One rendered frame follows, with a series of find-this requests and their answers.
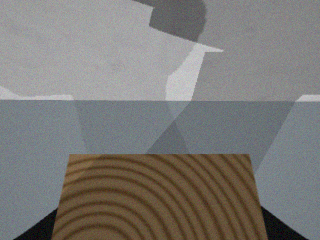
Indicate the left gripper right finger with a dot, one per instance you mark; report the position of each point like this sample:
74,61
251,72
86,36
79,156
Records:
277,230

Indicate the grey panel wall with slot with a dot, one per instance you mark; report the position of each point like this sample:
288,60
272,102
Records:
37,136

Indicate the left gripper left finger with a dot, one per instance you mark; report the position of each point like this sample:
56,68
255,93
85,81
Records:
42,230

